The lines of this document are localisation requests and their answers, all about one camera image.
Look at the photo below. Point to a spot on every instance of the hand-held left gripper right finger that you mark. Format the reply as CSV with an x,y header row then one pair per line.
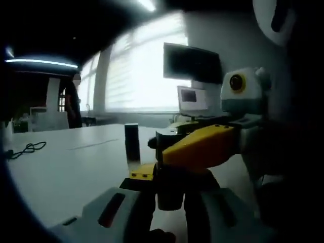
x,y
227,215

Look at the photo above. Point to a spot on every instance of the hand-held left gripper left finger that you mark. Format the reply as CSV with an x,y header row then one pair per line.
x,y
114,210

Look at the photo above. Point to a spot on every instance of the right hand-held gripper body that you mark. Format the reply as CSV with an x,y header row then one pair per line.
x,y
250,101

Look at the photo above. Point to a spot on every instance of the black cosmetic bottle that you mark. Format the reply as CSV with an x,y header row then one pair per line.
x,y
168,192

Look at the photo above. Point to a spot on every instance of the frosted black-capped cosmetic bottle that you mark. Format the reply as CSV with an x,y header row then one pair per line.
x,y
132,141

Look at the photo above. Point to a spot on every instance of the person's left hand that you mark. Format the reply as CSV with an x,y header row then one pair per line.
x,y
162,236

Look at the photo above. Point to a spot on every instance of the open laptop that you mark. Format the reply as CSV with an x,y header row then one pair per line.
x,y
200,101

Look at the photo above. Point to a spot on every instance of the white table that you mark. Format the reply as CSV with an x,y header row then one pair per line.
x,y
63,172

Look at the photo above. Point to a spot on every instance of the window with white blinds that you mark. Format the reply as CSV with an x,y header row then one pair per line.
x,y
141,76

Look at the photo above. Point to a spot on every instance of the metal sink with faucet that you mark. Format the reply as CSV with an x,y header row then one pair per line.
x,y
101,120

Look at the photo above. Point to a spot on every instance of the white low cabinet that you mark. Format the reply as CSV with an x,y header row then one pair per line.
x,y
50,120

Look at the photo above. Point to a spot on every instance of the white square pillar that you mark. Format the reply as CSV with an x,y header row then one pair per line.
x,y
53,93

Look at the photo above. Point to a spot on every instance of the black wall monitor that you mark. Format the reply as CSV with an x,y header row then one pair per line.
x,y
189,63

